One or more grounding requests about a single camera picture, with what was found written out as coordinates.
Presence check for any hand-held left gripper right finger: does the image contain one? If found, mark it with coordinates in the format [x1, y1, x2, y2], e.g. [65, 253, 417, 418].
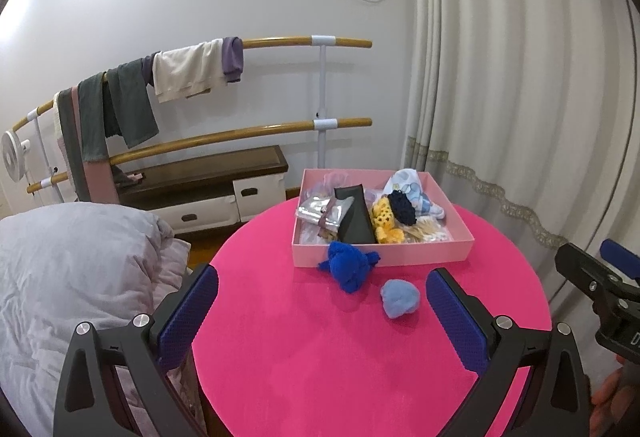
[425, 267, 591, 437]

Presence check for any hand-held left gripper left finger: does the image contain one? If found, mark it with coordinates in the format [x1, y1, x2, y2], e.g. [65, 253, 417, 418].
[52, 263, 221, 437]

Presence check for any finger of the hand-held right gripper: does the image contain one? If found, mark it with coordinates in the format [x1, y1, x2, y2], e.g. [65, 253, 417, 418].
[600, 238, 640, 286]
[554, 242, 617, 304]

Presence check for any light blue knit ball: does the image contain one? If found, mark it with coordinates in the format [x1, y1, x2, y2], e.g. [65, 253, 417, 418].
[379, 279, 422, 319]

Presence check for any pink shallow box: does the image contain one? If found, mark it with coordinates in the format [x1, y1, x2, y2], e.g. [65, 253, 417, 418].
[291, 168, 476, 269]

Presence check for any white cream knitted item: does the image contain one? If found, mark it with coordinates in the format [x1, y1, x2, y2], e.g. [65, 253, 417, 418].
[400, 217, 451, 243]

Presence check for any royal blue knit piece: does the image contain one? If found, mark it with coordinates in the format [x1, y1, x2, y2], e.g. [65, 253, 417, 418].
[318, 241, 382, 294]

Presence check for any navy knit piece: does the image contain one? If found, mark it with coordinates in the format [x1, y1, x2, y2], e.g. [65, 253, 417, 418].
[389, 189, 417, 227]

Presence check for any yellow crochet piece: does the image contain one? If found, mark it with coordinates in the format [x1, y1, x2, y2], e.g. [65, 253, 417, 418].
[370, 197, 406, 244]

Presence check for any black pouch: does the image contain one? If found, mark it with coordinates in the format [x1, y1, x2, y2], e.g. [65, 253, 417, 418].
[332, 184, 376, 244]

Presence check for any silver plastic bag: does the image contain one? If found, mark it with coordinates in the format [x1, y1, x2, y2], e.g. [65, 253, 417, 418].
[295, 194, 356, 228]

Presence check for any person's right hand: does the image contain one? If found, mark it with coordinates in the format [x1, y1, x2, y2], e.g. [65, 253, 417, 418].
[589, 359, 640, 437]

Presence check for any grey duvet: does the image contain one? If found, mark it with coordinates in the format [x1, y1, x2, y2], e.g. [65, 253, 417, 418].
[0, 202, 193, 437]

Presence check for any blue white printed cloth bundle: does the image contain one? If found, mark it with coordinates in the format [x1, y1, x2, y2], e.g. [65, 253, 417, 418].
[384, 168, 447, 220]

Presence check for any pink round table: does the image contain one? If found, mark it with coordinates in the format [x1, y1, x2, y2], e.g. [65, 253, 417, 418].
[192, 197, 553, 437]

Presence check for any low white wooden cabinet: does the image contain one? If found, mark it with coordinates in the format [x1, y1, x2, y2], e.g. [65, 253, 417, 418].
[117, 146, 291, 240]

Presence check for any pink towel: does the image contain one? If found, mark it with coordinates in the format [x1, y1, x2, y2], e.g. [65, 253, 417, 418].
[54, 87, 121, 205]

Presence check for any purple organza bag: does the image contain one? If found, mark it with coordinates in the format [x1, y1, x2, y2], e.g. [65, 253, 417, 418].
[312, 172, 351, 198]

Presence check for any grey towel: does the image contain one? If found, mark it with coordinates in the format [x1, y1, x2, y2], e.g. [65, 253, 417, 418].
[77, 73, 110, 164]

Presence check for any white curtain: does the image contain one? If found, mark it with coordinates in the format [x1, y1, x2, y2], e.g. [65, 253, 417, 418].
[400, 0, 640, 308]

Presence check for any dark grey cloth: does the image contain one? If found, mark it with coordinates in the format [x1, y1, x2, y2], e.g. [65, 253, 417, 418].
[102, 58, 160, 149]

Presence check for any white fan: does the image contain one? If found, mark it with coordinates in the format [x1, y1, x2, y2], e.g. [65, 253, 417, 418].
[0, 131, 33, 182]

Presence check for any cream cloth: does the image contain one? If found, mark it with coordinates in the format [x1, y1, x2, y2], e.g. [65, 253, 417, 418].
[152, 39, 227, 104]

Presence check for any purple cloth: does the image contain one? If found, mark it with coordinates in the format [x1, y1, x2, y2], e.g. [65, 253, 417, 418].
[220, 37, 246, 84]

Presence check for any wooden barre rail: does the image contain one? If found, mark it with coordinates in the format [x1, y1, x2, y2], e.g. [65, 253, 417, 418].
[10, 36, 373, 132]
[27, 118, 373, 194]

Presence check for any white barre post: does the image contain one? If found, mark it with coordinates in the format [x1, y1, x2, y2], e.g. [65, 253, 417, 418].
[311, 35, 341, 169]
[27, 109, 63, 205]

